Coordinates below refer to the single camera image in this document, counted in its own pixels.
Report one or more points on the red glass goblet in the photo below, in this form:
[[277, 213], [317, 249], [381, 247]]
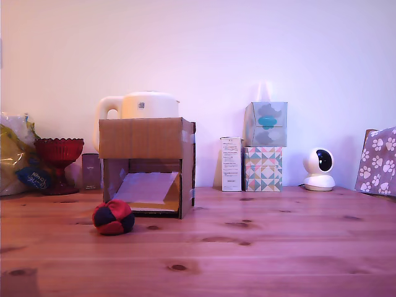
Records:
[[58, 151]]

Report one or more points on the grey cloud print tissue box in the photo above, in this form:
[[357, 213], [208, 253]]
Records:
[[266, 123]]

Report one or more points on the cardboard dice tower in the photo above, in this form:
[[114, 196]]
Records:
[[140, 137]]

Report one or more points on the white electric kettle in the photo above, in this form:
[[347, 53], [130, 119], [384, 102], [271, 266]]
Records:
[[148, 105]]

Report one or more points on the small dark grey box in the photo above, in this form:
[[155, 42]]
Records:
[[92, 171]]

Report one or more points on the yellow and white plastic bag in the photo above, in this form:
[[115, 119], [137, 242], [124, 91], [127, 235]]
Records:
[[14, 154]]

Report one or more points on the tall white printed box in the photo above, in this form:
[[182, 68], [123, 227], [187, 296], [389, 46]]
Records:
[[231, 164]]

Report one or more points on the white tissue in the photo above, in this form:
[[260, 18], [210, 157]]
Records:
[[263, 92]]

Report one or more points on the geometric pattern tissue box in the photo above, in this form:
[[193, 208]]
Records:
[[263, 168]]

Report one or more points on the grey paw print bag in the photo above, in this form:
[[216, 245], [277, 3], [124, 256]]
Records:
[[379, 161]]

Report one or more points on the small white round camera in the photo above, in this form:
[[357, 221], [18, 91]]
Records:
[[318, 167]]

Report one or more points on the red and navy footbag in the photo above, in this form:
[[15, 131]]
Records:
[[113, 218]]

